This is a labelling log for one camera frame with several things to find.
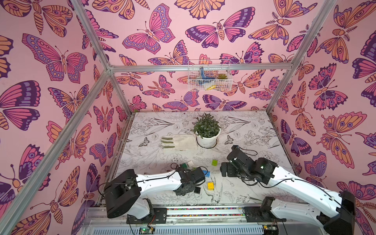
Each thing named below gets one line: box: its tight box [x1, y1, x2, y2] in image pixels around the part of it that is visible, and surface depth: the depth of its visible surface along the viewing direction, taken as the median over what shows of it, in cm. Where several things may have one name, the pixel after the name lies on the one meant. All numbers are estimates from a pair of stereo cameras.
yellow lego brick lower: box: [207, 182, 215, 191], surface depth 83 cm
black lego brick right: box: [193, 186, 201, 194], surface depth 82 cm
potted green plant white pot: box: [190, 113, 222, 149], surface depth 92 cm
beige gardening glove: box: [160, 134, 198, 151], surface depth 104 cm
